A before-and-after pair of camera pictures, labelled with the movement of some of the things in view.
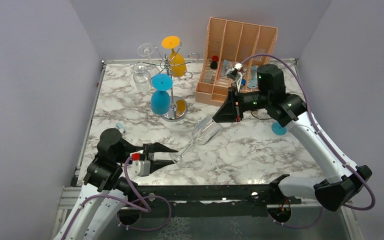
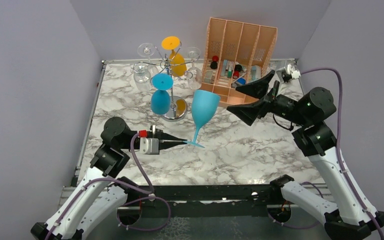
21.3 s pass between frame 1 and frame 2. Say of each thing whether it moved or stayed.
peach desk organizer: stayed
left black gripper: moved
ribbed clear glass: stayed
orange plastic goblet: stayed
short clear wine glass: moved
